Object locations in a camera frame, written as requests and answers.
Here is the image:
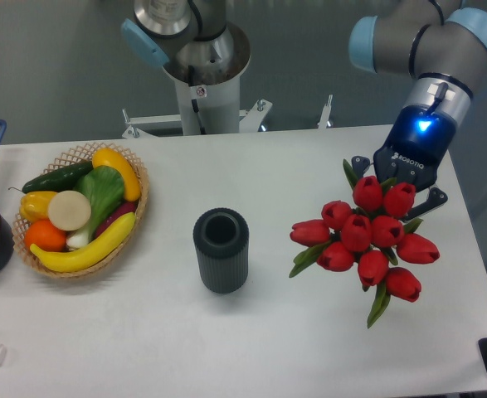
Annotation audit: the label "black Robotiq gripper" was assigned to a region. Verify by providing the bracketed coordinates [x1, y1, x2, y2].
[351, 105, 456, 221]

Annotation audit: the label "red tulip bouquet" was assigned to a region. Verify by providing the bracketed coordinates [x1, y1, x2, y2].
[289, 161, 440, 328]

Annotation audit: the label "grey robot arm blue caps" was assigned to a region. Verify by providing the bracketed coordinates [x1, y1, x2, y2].
[348, 1, 487, 221]

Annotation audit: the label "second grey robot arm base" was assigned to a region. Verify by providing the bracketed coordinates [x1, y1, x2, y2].
[120, 0, 252, 87]

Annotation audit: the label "dark grey ribbed vase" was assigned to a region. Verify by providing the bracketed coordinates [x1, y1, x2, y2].
[192, 207, 250, 294]

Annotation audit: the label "purple eggplant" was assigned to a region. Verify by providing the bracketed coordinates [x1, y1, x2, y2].
[94, 201, 137, 238]

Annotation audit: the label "yellow squash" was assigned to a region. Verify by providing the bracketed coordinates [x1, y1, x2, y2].
[92, 148, 141, 201]

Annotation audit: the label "green bok choy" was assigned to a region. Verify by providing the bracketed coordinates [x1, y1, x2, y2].
[66, 166, 124, 250]

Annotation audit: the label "yellow banana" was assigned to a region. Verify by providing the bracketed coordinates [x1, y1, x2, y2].
[30, 212, 136, 273]

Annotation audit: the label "woven wicker basket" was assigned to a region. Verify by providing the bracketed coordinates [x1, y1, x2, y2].
[12, 142, 149, 279]

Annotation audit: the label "round beige disc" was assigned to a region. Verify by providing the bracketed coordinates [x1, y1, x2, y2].
[47, 191, 91, 231]

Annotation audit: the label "green cucumber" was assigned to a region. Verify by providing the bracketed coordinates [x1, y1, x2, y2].
[9, 161, 93, 194]

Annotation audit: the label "orange fruit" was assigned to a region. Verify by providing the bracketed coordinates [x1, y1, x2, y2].
[24, 220, 66, 252]

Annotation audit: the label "yellow bell pepper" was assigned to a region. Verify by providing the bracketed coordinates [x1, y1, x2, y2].
[19, 191, 57, 223]

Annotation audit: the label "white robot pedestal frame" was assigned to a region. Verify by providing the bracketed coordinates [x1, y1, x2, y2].
[121, 76, 334, 140]

